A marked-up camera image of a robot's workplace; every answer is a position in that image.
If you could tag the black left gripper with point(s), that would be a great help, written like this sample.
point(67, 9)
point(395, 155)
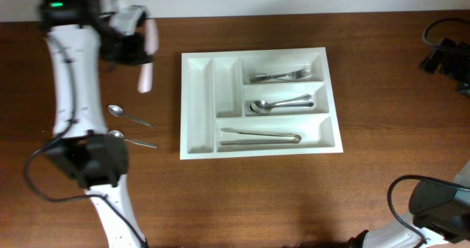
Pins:
point(137, 54)

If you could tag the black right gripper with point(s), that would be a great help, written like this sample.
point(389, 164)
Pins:
point(456, 53)

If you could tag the small steel teaspoon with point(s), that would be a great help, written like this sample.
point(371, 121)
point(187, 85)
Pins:
point(117, 111)
point(120, 135)

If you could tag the steel fork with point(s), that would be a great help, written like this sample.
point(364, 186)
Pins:
point(266, 77)
point(298, 74)

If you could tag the steel tablespoon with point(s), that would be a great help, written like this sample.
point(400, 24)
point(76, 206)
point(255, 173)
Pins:
point(302, 98)
point(263, 107)

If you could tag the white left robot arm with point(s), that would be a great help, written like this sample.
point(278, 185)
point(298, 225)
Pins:
point(79, 34)

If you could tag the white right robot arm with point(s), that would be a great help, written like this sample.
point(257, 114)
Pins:
point(438, 210)

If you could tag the white cutlery tray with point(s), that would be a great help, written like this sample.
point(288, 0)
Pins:
point(216, 93)

